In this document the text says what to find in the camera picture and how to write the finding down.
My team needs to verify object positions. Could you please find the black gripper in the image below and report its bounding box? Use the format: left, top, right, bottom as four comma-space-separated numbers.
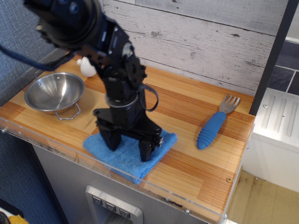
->
93, 103, 163, 162

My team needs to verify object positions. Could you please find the blue cloth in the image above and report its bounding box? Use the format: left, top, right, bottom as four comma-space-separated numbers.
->
83, 130, 178, 184

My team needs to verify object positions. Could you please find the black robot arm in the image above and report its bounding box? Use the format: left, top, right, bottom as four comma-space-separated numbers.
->
24, 0, 163, 161

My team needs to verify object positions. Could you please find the clear acrylic table edge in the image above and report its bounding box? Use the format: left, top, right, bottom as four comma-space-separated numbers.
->
0, 116, 252, 224

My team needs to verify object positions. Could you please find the silver dispenser button panel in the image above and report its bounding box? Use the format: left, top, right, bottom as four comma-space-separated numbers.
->
85, 185, 143, 224

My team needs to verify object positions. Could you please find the stainless cabinet front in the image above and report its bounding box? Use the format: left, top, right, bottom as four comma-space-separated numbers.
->
34, 146, 222, 224

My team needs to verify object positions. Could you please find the white mushroom toy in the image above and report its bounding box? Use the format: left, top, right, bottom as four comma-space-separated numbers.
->
77, 57, 97, 77

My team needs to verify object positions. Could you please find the white grooved appliance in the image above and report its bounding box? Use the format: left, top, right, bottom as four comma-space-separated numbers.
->
242, 88, 299, 192

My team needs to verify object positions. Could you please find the blue handled metal fork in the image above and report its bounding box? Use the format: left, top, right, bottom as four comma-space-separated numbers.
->
197, 94, 241, 150

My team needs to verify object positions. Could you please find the steel bowl with handles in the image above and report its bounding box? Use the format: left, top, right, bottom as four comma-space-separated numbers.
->
24, 72, 85, 120

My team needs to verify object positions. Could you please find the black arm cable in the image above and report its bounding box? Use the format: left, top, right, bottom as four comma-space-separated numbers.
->
0, 44, 159, 112

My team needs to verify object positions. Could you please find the black right frame post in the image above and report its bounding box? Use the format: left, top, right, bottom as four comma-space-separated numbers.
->
249, 0, 299, 116

